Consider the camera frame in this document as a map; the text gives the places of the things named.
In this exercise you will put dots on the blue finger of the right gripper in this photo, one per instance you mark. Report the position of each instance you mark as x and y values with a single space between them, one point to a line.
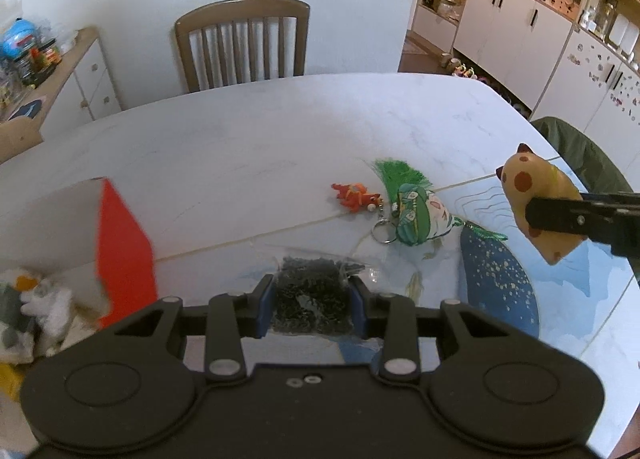
612 219

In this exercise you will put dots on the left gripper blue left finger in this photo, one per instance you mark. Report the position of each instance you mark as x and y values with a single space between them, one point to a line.
261 306

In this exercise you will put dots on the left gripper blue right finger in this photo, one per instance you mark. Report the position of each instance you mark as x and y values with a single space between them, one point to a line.
360 303

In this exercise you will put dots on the bag of black beads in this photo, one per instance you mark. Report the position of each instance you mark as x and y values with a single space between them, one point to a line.
312 296

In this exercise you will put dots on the orange spotted cat toy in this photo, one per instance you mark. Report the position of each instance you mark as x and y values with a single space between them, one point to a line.
535 190

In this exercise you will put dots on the green haired face plush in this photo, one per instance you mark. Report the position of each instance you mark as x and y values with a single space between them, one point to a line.
416 214

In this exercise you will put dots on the white green tissue pack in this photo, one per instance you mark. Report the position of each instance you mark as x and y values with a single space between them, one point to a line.
36 315

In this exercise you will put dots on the yellow printed carton box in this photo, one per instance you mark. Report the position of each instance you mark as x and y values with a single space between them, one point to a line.
11 380

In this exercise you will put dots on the green cushioned chair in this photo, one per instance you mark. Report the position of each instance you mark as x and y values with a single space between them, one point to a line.
587 160

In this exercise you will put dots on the red and white cardboard box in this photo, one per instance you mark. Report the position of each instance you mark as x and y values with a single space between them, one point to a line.
84 238

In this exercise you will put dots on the wooden slatted chair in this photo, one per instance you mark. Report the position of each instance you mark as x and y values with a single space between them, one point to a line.
239 41

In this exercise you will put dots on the white wooden sideboard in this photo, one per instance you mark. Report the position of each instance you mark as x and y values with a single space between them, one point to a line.
80 90

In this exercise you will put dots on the orange figure keychain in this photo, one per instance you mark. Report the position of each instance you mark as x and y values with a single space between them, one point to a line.
357 198

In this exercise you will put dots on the white cabinet wall unit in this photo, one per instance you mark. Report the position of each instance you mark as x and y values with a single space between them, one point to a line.
576 60

